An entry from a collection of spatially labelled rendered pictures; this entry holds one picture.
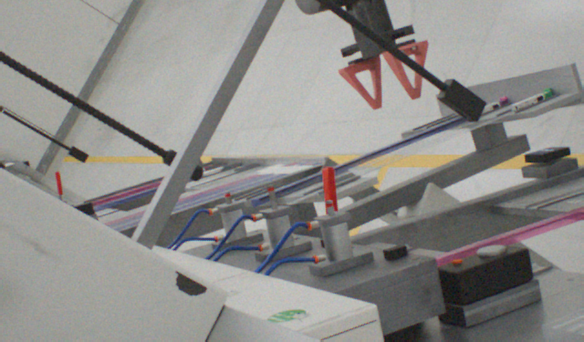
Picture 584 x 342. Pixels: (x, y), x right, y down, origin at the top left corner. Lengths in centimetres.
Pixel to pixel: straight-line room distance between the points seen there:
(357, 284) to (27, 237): 37
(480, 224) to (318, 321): 69
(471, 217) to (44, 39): 756
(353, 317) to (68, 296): 21
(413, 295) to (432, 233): 45
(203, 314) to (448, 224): 80
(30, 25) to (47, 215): 821
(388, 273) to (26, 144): 786
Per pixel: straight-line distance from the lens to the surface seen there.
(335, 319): 57
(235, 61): 77
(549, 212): 117
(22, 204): 41
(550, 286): 85
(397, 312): 75
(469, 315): 77
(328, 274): 77
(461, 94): 88
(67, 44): 867
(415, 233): 119
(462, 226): 123
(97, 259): 42
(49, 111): 858
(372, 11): 131
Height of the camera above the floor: 157
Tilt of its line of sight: 22 degrees down
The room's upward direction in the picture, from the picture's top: 58 degrees counter-clockwise
